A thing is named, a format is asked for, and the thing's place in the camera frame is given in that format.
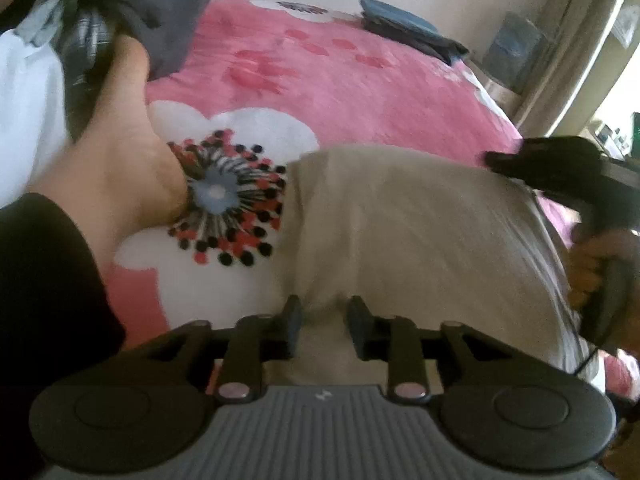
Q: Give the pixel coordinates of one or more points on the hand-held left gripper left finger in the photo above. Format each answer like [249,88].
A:
[292,325]

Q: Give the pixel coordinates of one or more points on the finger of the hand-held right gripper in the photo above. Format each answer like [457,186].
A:
[545,165]

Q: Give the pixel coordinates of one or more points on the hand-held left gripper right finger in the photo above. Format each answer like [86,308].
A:
[356,327]

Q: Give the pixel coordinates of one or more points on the beige pants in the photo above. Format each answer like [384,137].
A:
[415,240]

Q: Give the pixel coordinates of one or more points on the person's right hand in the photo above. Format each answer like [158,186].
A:
[595,260]

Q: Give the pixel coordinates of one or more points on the white water dispenser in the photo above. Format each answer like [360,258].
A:
[500,92]

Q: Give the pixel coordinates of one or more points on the beige curtain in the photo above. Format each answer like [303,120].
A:
[565,50]

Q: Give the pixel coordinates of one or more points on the blue water bottle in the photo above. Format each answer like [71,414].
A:
[520,45]

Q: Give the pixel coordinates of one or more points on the folded blue jeans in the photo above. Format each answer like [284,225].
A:
[405,22]

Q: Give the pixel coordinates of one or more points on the pink floral blanket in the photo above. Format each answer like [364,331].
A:
[350,75]

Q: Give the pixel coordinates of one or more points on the person's left leg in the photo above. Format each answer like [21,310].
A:
[100,170]

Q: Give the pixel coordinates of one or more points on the dark grey cloth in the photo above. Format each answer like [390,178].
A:
[160,20]

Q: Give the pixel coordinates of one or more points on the plaid cloth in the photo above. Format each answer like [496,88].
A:
[85,50]

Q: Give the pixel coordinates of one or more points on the light blue cloth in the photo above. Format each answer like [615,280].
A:
[37,20]

